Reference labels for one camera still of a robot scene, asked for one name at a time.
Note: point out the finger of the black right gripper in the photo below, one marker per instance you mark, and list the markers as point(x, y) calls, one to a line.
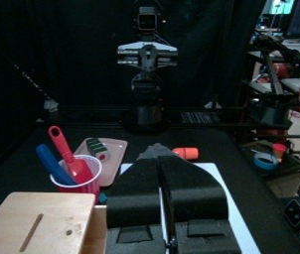
point(152, 59)
point(143, 59)

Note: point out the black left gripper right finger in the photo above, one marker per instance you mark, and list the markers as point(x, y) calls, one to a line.
point(191, 195)

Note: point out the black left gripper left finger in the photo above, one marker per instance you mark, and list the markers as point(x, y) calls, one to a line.
point(134, 198)

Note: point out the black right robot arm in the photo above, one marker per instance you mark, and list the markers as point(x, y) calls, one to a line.
point(146, 109)

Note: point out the white cutting board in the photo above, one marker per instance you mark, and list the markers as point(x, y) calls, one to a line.
point(206, 168)

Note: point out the green toy sushi roll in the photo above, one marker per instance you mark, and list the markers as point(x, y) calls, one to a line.
point(96, 149)

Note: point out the wooden knife block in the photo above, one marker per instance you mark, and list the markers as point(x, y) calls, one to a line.
point(45, 225)

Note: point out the small teal toy piece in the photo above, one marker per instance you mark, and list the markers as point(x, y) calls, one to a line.
point(102, 198)

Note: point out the red plastic cup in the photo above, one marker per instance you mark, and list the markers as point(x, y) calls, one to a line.
point(86, 188)

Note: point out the blue tape roll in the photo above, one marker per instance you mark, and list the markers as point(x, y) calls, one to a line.
point(265, 161)

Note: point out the red plastic utensil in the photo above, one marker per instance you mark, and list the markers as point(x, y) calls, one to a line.
point(68, 155)

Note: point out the black ribbed mat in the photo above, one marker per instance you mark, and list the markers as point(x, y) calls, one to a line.
point(198, 117)

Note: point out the blue plastic utensil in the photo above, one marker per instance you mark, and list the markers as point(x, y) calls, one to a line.
point(51, 162)

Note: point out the small orange cup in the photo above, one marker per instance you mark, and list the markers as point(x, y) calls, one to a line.
point(278, 149)

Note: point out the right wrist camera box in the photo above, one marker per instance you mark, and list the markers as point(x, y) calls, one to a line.
point(147, 21)

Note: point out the white frame bracket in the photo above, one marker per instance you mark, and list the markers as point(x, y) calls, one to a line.
point(51, 105)

